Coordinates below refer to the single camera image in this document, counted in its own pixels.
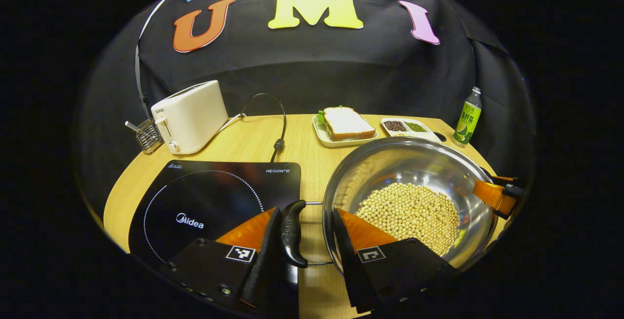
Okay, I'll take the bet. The small wire basket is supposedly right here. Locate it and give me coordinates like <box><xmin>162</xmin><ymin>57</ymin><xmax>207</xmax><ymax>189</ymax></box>
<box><xmin>125</xmin><ymin>118</ymin><xmax>164</xmax><ymax>155</ymax></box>

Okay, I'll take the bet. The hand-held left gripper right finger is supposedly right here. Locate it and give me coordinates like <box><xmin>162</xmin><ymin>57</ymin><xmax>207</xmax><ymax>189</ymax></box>
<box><xmin>331</xmin><ymin>208</ymin><xmax>456</xmax><ymax>315</ymax></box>

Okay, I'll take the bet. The stainless steel pot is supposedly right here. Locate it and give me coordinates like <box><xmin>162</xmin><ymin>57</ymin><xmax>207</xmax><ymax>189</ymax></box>
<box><xmin>280</xmin><ymin>137</ymin><xmax>499</xmax><ymax>274</ymax></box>

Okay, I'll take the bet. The pile of soybeans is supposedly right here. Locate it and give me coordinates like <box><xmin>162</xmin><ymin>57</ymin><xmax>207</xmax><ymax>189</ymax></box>
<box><xmin>355</xmin><ymin>182</ymin><xmax>461</xmax><ymax>256</ymax></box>

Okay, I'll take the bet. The white toaster cable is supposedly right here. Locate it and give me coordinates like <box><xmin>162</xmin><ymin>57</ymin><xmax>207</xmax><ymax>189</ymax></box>
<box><xmin>214</xmin><ymin>113</ymin><xmax>247</xmax><ymax>137</ymax></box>

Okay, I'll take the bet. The white toaster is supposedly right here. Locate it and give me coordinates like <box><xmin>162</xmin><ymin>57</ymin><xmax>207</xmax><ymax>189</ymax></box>
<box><xmin>151</xmin><ymin>80</ymin><xmax>229</xmax><ymax>155</ymax></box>

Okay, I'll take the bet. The green drink bottle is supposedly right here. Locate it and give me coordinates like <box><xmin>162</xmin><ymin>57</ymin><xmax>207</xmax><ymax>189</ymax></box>
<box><xmin>453</xmin><ymin>86</ymin><xmax>483</xmax><ymax>145</ymax></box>

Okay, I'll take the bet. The sandwich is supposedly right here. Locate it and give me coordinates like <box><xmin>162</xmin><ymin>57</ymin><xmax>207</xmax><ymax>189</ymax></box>
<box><xmin>318</xmin><ymin>106</ymin><xmax>376</xmax><ymax>141</ymax></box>

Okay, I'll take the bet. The white divided bean tray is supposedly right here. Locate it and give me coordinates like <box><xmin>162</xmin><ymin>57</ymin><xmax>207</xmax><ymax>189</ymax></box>
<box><xmin>380</xmin><ymin>118</ymin><xmax>442</xmax><ymax>144</ymax></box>

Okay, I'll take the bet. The black backdrop cloth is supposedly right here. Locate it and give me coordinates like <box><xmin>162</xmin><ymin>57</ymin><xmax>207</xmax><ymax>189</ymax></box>
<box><xmin>73</xmin><ymin>0</ymin><xmax>537</xmax><ymax>202</ymax></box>

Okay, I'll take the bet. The black induction cooktop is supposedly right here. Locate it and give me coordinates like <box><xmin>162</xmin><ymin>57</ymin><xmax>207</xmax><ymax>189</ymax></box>
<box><xmin>128</xmin><ymin>159</ymin><xmax>302</xmax><ymax>285</ymax></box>

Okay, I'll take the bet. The black power cable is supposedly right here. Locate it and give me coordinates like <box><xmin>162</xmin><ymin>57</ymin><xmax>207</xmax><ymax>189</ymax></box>
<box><xmin>241</xmin><ymin>93</ymin><xmax>288</xmax><ymax>163</ymax></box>

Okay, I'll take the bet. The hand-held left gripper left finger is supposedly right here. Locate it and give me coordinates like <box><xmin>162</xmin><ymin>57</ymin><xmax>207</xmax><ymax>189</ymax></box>
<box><xmin>158</xmin><ymin>207</ymin><xmax>299</xmax><ymax>318</ymax></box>

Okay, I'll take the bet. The white sandwich plate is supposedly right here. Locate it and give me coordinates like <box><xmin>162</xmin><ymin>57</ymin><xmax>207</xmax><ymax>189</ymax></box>
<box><xmin>312</xmin><ymin>114</ymin><xmax>379</xmax><ymax>148</ymax></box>

